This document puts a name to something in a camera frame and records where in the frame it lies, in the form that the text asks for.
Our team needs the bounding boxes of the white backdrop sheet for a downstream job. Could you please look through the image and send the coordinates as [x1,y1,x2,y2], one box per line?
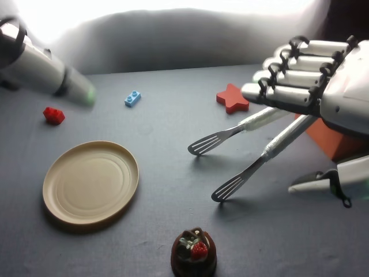
[0,0,328,76]

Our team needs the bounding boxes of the blue toy brick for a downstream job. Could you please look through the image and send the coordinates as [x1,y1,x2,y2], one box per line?
[124,90,142,108]

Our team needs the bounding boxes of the metal slotted tongs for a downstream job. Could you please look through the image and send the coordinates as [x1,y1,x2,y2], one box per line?
[187,106,318,203]

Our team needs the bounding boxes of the red wooden star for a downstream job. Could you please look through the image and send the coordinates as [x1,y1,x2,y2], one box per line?
[216,83,250,115]

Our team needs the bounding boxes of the orange block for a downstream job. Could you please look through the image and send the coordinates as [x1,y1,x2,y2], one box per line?
[294,113,369,162]

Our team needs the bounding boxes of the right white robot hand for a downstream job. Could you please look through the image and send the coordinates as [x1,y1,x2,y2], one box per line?
[240,35,369,208]

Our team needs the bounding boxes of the chocolate toy cake with strawberry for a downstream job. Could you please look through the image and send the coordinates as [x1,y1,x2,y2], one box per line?
[171,227,217,275]

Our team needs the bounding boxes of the grey table cloth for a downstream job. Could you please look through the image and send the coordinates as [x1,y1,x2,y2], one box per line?
[0,62,369,277]

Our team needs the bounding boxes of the red toy brick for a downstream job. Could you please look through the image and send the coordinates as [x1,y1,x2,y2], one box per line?
[43,106,66,125]

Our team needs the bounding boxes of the cream round plate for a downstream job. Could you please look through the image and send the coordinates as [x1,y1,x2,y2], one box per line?
[42,140,140,226]

